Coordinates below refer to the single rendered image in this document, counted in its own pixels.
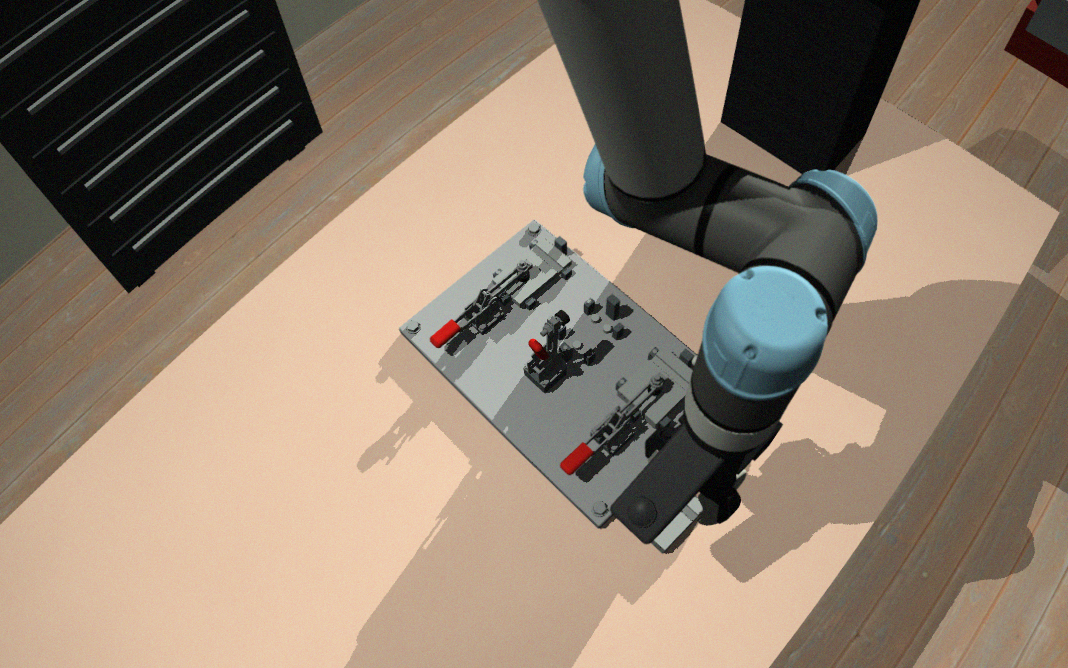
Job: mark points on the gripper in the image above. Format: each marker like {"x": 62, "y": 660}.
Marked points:
{"x": 722, "y": 487}

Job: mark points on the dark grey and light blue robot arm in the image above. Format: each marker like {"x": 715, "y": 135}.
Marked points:
{"x": 629, "y": 65}

